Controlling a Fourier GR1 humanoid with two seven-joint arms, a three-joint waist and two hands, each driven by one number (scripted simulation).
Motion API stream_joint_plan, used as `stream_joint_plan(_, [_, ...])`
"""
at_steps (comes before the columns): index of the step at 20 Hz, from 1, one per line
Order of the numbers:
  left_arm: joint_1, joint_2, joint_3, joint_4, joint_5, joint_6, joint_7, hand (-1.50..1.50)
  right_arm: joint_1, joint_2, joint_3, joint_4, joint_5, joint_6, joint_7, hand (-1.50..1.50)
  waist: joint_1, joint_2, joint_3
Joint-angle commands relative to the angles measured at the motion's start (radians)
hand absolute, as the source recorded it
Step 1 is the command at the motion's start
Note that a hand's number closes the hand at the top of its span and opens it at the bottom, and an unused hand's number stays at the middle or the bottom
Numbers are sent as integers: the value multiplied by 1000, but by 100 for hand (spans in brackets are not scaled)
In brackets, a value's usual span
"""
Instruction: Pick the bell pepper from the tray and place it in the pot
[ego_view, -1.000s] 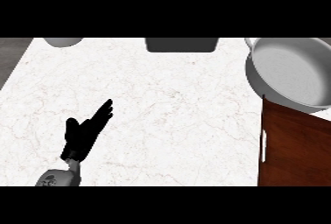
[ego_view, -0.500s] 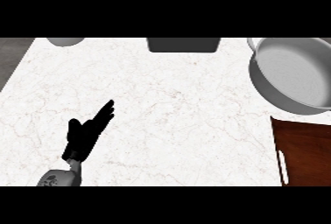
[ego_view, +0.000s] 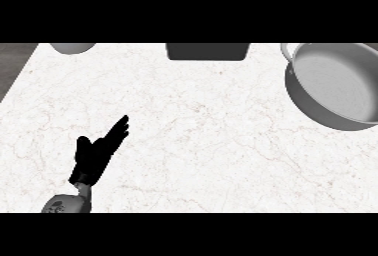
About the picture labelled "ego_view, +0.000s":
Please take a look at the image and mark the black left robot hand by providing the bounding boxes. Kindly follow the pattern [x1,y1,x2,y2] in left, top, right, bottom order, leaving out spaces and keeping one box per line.
[67,114,132,187]

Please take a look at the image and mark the dark grey tray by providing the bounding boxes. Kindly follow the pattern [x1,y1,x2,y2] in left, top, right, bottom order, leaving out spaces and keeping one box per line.
[166,43,251,62]

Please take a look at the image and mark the grey metal pot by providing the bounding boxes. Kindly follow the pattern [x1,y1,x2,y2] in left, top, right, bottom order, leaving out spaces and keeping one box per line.
[279,43,378,132]

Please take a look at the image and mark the pale grey bowl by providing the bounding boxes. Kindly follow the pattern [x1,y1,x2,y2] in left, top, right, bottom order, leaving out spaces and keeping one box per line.
[49,43,98,55]

